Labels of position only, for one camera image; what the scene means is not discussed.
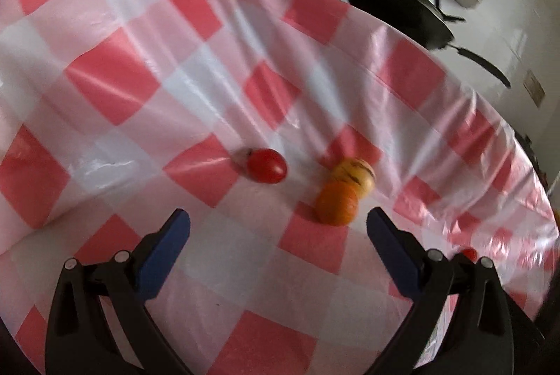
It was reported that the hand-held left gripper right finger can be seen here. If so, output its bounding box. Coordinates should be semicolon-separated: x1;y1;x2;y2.
366;206;516;375

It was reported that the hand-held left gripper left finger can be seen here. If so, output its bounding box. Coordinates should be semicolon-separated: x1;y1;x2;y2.
45;208;193;375

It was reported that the orange tangerine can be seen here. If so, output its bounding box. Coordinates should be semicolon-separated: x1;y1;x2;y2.
314;181;359;225

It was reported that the small striped pepino melon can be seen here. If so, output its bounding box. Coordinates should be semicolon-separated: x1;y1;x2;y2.
330;157;377;198

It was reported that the red white checkered tablecloth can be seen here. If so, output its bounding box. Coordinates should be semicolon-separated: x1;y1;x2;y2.
0;0;560;375

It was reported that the black wok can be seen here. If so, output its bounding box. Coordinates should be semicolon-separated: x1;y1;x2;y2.
345;0;512;89

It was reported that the beige wall socket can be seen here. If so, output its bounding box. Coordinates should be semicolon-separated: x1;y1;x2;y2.
524;69;547;104

